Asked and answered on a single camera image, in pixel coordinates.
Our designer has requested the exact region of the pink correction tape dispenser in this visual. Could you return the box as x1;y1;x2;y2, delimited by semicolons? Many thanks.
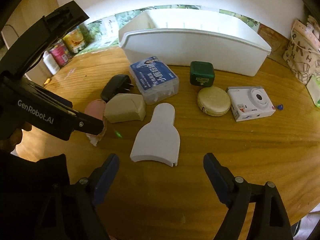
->
85;99;107;146

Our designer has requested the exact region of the white bottle-shaped plastic piece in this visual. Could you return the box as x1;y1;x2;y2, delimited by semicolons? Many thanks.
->
130;103;180;167

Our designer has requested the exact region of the white compact camera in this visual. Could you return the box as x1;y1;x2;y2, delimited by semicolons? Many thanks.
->
226;86;276;122

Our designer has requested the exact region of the green square box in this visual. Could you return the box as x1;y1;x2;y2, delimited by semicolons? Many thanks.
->
190;61;215;87

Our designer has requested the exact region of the person's left hand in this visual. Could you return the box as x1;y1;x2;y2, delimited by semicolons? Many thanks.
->
0;122;32;153

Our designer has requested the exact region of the white spray bottle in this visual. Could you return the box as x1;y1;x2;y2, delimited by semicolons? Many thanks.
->
43;51;60;75

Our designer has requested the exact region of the pink tin can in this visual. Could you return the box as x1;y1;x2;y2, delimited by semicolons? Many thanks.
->
49;40;72;67

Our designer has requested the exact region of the beige angular block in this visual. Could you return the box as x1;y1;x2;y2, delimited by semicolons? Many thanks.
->
104;93;146;123

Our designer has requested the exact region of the black power adapter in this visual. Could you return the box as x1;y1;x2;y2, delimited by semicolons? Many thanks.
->
100;74;134;103

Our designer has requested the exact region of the white barcode paper box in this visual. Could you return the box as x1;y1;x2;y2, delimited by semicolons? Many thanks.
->
103;15;119;46

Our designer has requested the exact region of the blue small pin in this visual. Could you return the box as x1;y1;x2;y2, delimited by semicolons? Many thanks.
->
275;104;284;111

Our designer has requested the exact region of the blue floss pick box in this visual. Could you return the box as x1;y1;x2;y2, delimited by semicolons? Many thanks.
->
129;56;180;105

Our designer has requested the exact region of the round beige zip case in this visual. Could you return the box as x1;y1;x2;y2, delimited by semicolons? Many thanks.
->
197;86;231;116

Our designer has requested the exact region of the green tissue pack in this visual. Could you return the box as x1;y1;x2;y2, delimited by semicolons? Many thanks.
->
306;75;320;108

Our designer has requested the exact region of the white plastic storage bin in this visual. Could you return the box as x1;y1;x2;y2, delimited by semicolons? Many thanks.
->
119;9;271;76

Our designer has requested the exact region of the printed canvas tote bag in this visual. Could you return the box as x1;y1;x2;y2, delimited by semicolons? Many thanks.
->
283;19;319;85

